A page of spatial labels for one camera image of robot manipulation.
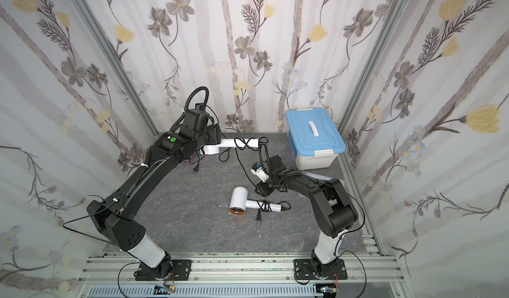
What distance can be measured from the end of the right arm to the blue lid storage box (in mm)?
177

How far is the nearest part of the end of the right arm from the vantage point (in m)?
0.75

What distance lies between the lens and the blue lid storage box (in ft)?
3.04
